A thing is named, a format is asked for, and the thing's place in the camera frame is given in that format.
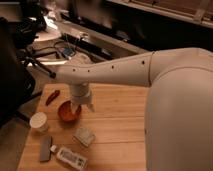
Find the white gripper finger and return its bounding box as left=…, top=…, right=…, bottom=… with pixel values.
left=87, top=104, right=95, bottom=112
left=73, top=105, right=82, bottom=116

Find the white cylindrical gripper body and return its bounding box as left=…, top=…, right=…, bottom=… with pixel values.
left=70, top=83, right=92, bottom=105

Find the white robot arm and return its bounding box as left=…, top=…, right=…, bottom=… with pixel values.
left=57, top=47, right=213, bottom=171

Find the orange ceramic bowl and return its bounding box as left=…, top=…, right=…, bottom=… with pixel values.
left=57, top=101, right=80, bottom=122

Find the red chili pepper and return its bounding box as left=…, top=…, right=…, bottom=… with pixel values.
left=45, top=90, right=60, bottom=106

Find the blue electronic device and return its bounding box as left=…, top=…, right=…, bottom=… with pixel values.
left=62, top=48, right=75, bottom=57

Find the grey rectangular block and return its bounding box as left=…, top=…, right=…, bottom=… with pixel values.
left=39, top=136, right=52, bottom=162

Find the small white cube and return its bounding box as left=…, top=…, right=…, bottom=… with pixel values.
left=50, top=145, right=57, bottom=153

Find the white labelled packet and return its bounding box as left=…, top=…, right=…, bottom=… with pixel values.
left=56, top=147, right=87, bottom=171

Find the black office chair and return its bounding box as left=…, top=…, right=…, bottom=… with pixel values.
left=0, top=17, right=57, bottom=128

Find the black cable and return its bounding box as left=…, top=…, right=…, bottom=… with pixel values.
left=33, top=40, right=73, bottom=60

